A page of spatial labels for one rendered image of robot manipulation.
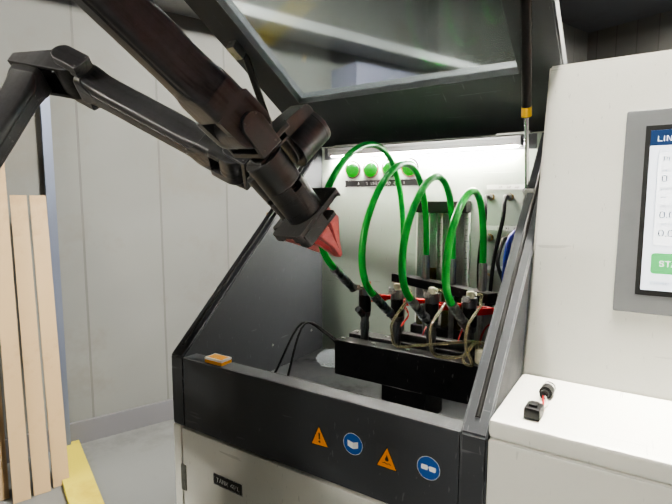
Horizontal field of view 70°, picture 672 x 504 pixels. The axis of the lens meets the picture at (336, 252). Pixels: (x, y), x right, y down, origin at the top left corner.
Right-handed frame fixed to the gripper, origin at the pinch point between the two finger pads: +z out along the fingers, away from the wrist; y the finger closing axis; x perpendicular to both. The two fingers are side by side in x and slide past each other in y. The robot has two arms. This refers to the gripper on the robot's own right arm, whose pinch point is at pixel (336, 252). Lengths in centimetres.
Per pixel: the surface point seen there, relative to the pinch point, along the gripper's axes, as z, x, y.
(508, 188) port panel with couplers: 33, 2, 50
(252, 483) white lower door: 33, 23, -35
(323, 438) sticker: 26.0, 5.7, -22.1
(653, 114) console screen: 15, -31, 49
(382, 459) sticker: 28.3, -5.7, -20.2
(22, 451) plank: 60, 182, -82
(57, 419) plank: 64, 185, -66
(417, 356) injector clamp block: 34.0, 2.5, 1.6
